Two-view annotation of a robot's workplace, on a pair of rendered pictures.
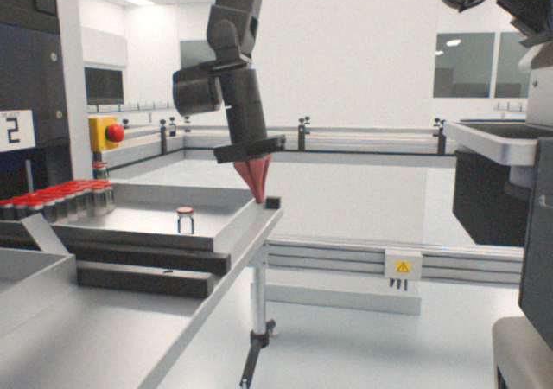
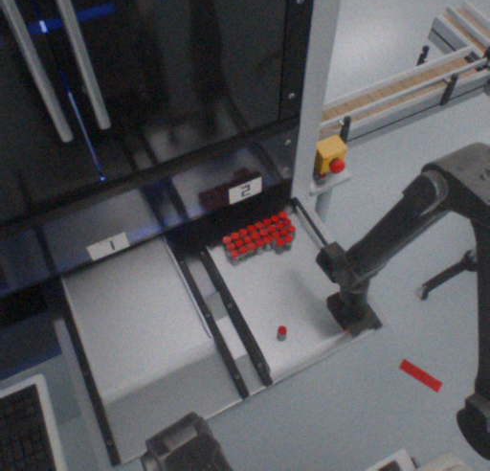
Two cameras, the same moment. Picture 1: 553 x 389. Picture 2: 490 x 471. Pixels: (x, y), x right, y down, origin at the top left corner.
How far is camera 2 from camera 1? 103 cm
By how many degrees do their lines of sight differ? 60
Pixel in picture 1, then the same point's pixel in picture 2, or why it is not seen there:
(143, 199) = (316, 244)
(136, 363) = not seen: hidden behind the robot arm
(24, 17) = (266, 133)
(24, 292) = (185, 353)
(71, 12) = (314, 106)
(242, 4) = (356, 272)
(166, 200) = not seen: hidden behind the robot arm
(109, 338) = (197, 394)
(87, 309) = (205, 367)
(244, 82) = (347, 297)
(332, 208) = not seen: outside the picture
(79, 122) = (303, 166)
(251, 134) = (345, 316)
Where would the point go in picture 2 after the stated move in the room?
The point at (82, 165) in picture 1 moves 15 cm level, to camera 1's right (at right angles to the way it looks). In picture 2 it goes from (300, 186) to (341, 224)
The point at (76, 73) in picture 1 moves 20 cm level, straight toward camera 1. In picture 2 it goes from (309, 141) to (272, 204)
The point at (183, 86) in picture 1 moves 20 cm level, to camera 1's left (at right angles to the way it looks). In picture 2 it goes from (322, 260) to (260, 199)
